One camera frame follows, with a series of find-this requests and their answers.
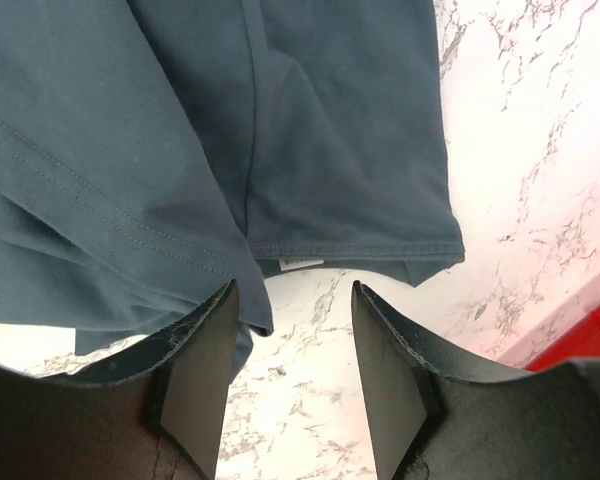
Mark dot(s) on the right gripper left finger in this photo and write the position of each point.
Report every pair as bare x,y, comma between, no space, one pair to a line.
154,410

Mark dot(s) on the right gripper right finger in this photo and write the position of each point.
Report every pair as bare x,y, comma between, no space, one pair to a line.
438,411

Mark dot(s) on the dark blue-grey t shirt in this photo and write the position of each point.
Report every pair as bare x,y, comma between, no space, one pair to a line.
153,151

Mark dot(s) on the red plastic bin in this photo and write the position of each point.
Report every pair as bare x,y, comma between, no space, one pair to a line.
570,330

